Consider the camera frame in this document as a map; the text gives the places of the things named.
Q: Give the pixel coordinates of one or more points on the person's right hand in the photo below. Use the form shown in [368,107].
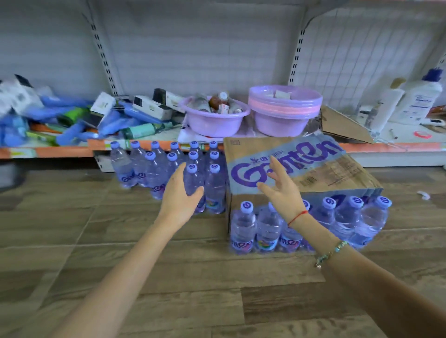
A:
[285,200]

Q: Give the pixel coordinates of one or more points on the green tube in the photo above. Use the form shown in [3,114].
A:
[143,131]

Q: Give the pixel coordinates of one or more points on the loose brown cardboard piece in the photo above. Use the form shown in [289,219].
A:
[343,126]

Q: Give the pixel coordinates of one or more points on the person's left thumb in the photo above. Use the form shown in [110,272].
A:
[198,196]

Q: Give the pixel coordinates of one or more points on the small clear bottle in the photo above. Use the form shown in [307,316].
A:
[235,107]

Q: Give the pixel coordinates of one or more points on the grey plastic bottle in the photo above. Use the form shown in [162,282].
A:
[200,103]

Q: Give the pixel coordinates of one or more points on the white card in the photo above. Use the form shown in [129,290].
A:
[282,94]

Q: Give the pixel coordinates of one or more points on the flat white device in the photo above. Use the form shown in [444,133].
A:
[433,122]

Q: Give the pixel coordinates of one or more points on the cluster of loose water bottles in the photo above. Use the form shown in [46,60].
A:
[153,170]

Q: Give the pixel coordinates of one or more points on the person's left hand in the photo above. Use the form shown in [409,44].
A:
[176,203]

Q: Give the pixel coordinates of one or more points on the person's left forearm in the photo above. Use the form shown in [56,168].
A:
[115,285]

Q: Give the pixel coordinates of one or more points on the purple plastic basin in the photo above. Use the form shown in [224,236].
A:
[214,123]

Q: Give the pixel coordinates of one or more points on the white scrap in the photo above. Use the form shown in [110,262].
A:
[424,195]

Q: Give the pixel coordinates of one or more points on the person's right forearm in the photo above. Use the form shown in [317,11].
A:
[366,282]

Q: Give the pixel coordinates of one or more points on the white bottle with blue cap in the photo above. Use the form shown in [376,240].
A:
[416,101]

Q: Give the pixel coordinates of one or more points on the long white black box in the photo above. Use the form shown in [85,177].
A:
[170,99]
[153,108]

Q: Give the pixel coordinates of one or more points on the row of boxed water bottles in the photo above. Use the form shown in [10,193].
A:
[264,228]

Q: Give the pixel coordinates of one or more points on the person's right thumb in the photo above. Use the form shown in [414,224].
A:
[264,189]

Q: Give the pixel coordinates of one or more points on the white bottle with beige cap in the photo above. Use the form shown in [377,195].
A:
[386,108]

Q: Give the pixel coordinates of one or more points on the small white red box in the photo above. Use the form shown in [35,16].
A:
[223,109]

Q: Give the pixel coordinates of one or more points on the stack of purple pink basins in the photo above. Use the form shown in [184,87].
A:
[284,111]

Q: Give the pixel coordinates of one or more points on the pile of blue packaged goods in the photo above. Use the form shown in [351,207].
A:
[52,118]

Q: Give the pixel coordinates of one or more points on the printed cardboard box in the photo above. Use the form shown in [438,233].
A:
[313,167]

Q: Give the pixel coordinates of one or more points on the orange-edged white shelf board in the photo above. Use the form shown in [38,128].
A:
[66,151]

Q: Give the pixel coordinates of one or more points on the white slotted shelf upright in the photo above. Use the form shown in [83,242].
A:
[297,52]
[101,55]

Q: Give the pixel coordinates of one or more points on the brown bottle with white cap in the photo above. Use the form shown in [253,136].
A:
[217,100]

